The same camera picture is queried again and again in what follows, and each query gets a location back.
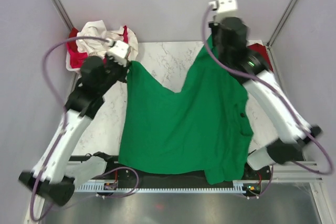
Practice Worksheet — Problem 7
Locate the crumpled red shirt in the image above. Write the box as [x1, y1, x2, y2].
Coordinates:
[68, 27, 78, 42]

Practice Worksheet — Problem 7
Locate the green t shirt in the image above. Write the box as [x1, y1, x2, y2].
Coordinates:
[119, 48, 253, 185]

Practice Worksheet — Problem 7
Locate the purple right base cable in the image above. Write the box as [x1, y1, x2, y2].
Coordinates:
[243, 166, 275, 200]

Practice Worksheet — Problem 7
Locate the right aluminium frame post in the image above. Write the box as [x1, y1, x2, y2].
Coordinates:
[265, 0, 316, 49]

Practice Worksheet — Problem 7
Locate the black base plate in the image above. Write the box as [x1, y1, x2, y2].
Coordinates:
[103, 154, 272, 189]

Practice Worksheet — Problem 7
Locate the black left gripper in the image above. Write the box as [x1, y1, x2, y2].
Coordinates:
[97, 52, 130, 94]

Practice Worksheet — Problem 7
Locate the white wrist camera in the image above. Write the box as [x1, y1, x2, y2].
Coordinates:
[106, 40, 131, 67]
[208, 0, 238, 20]

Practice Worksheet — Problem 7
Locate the white laundry basket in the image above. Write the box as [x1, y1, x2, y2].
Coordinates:
[66, 52, 80, 72]

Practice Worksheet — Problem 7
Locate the crumpled pink shirt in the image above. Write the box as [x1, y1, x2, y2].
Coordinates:
[66, 30, 119, 68]

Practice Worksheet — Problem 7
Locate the folded dark red t shirt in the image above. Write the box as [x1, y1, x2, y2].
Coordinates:
[248, 43, 273, 71]

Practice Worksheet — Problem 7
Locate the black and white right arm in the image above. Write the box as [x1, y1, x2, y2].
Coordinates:
[208, 17, 322, 179]

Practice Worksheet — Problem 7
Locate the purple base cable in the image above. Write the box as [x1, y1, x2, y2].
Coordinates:
[243, 166, 275, 200]
[96, 166, 142, 200]

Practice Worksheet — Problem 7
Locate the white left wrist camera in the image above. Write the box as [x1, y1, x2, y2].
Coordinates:
[106, 40, 131, 67]

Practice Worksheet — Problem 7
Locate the crumpled white shirt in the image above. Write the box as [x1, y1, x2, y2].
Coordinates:
[76, 20, 114, 57]
[113, 25, 139, 61]

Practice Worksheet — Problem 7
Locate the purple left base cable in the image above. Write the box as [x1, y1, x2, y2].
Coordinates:
[96, 166, 142, 200]

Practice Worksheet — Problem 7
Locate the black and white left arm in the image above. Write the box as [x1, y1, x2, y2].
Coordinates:
[18, 56, 131, 207]

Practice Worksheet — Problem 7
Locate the aluminium front rail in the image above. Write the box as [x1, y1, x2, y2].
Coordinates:
[272, 162, 322, 183]

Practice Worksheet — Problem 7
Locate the white slotted cable duct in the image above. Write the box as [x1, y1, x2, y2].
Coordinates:
[75, 180, 260, 194]

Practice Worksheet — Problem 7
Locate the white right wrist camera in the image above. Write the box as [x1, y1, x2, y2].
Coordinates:
[208, 0, 238, 20]

